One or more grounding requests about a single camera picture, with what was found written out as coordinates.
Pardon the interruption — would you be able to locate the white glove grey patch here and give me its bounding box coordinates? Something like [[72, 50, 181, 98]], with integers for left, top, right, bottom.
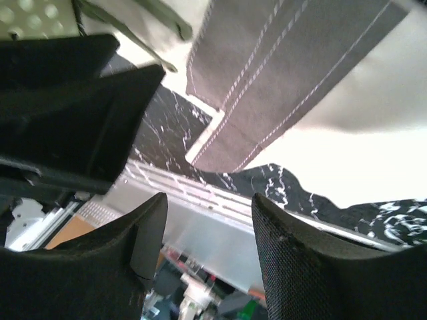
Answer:
[[186, 1, 407, 173]]

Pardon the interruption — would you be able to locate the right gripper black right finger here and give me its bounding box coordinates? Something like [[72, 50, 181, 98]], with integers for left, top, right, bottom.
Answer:
[[252, 194, 426, 319]]

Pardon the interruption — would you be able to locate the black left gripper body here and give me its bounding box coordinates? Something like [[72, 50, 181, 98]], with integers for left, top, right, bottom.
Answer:
[[1, 34, 165, 195]]

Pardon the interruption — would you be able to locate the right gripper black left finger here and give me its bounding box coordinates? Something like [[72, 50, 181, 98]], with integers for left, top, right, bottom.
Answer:
[[1, 193, 168, 319]]

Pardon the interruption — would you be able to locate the aluminium front rail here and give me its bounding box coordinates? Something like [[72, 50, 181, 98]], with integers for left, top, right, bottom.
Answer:
[[109, 159, 401, 294]]

